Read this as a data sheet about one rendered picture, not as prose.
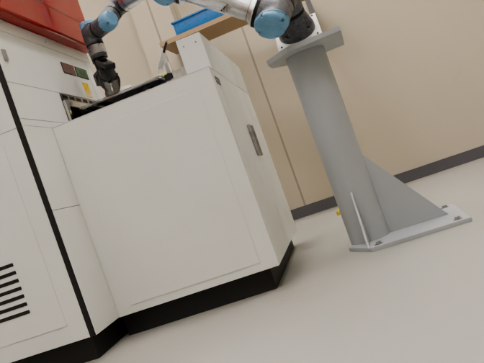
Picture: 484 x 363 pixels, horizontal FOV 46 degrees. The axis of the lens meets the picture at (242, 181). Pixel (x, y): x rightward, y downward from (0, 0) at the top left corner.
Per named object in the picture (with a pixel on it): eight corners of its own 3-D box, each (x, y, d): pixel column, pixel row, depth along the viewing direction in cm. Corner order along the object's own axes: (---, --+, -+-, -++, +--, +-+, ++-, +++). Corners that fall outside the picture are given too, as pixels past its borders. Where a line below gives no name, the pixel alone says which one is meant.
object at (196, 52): (188, 77, 206) (175, 41, 206) (218, 93, 261) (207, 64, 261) (212, 68, 205) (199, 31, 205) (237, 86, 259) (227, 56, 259)
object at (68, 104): (69, 123, 226) (60, 101, 226) (111, 127, 269) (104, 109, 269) (73, 122, 225) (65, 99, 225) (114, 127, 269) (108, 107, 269)
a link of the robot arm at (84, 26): (85, 17, 238) (74, 26, 243) (93, 42, 238) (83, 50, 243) (100, 17, 244) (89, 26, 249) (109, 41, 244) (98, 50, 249)
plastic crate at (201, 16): (230, 24, 406) (225, 9, 406) (222, 17, 382) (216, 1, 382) (186, 44, 414) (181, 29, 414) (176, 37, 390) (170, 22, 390)
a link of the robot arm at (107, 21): (111, 1, 236) (97, 13, 243) (100, 16, 229) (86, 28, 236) (126, 15, 240) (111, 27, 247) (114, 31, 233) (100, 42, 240)
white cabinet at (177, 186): (126, 338, 208) (52, 128, 209) (191, 280, 303) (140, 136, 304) (291, 286, 198) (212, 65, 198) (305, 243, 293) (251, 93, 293)
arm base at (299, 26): (310, 16, 233) (302, -5, 226) (319, 32, 221) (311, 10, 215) (276, 32, 235) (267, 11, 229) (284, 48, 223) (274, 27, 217)
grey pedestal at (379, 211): (454, 207, 241) (388, 24, 241) (472, 221, 198) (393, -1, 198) (338, 243, 252) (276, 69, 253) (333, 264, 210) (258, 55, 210)
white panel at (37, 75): (16, 127, 190) (-24, 14, 190) (110, 135, 270) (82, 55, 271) (24, 124, 189) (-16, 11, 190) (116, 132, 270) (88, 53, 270)
